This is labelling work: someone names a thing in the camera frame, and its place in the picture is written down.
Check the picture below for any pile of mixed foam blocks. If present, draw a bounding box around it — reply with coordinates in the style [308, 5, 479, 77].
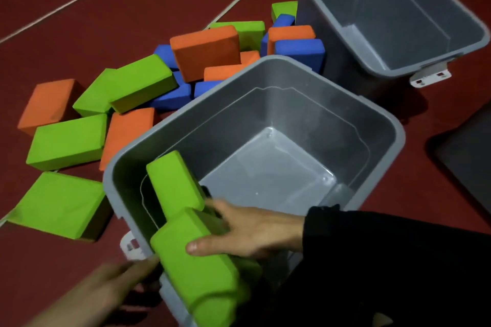
[8, 0, 326, 242]

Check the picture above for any dark grey bin lid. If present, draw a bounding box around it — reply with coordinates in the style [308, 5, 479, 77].
[434, 102, 491, 218]

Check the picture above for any white bin latch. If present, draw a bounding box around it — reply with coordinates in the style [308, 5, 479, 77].
[120, 231, 149, 262]
[409, 63, 453, 89]

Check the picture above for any green foam block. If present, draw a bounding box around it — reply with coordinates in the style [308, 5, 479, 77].
[150, 207, 264, 327]
[146, 150, 208, 221]

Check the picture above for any person's right forearm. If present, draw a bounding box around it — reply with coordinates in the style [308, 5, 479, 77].
[302, 204, 491, 293]

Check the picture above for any person's left hand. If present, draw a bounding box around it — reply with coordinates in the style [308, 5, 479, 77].
[50, 255, 161, 327]

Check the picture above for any person's right hand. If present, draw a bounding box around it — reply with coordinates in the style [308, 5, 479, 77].
[186, 197, 306, 261]

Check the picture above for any grey plastic storage bin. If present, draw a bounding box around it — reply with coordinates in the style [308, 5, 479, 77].
[103, 55, 406, 327]
[295, 0, 491, 101]

